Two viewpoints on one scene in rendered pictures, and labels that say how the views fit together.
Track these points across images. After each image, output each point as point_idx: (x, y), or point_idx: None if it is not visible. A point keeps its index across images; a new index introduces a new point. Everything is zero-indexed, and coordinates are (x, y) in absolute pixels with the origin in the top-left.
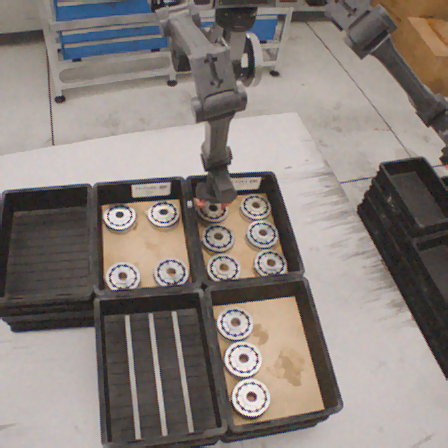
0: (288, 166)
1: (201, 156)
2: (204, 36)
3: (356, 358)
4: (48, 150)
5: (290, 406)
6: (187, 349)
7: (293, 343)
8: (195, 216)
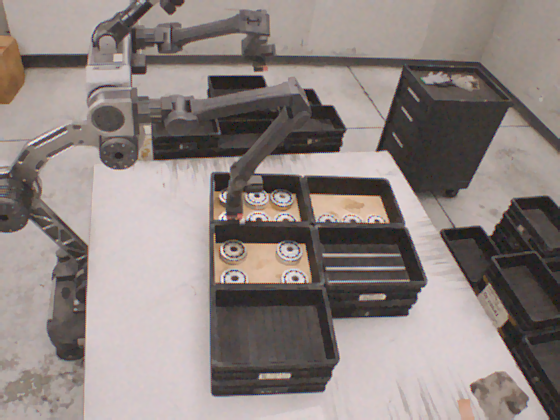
0: (162, 184)
1: (240, 180)
2: (6, 178)
3: None
4: (91, 378)
5: (377, 210)
6: (344, 252)
7: (336, 201)
8: (253, 220)
